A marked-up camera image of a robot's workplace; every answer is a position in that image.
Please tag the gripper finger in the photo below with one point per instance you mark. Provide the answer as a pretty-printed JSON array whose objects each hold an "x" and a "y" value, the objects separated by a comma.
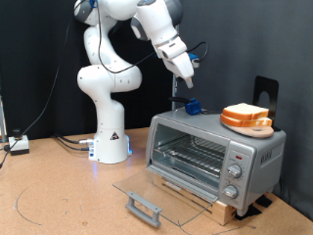
[{"x": 189, "y": 83}]

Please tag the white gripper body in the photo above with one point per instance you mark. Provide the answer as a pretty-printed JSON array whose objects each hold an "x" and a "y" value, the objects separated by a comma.
[{"x": 181, "y": 65}]

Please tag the white bread slice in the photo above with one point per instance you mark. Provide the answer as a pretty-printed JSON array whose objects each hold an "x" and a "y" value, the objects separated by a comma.
[
  {"x": 254, "y": 123},
  {"x": 244, "y": 110}
]

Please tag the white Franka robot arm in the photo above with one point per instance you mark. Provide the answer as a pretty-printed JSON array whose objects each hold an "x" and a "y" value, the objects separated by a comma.
[{"x": 107, "y": 81}]

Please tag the silver oven knob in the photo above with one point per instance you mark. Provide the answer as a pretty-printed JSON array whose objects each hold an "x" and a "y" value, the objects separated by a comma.
[
  {"x": 230, "y": 191},
  {"x": 234, "y": 171}
]

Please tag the silver toaster oven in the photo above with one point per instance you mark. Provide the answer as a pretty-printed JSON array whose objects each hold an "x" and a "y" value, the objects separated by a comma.
[{"x": 260, "y": 153}]

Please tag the vertical metal pole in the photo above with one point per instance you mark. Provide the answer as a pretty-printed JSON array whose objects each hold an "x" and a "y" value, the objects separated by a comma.
[{"x": 174, "y": 89}]

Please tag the grey curtain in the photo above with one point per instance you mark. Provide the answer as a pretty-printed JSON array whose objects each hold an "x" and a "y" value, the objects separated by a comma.
[{"x": 244, "y": 39}]

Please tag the black metal bookend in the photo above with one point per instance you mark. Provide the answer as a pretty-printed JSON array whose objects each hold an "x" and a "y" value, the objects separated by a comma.
[{"x": 265, "y": 84}]

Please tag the slotted wooden block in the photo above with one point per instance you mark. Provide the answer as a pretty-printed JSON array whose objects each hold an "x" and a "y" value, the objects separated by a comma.
[{"x": 225, "y": 212}]

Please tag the black foam pad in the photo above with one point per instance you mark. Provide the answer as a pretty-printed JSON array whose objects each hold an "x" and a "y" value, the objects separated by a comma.
[
  {"x": 264, "y": 201},
  {"x": 249, "y": 211}
]

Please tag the black curtain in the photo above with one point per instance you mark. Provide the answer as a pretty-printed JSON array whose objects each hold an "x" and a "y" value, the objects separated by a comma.
[{"x": 32, "y": 49}]

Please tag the white power box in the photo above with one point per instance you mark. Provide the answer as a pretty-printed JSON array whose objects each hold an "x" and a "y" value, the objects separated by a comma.
[{"x": 19, "y": 145}]

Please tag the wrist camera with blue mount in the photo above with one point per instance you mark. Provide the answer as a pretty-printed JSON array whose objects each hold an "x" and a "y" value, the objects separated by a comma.
[{"x": 194, "y": 58}]

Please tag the metal frame bar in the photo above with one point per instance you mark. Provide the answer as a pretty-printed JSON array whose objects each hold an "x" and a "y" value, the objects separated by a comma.
[{"x": 2, "y": 120}]

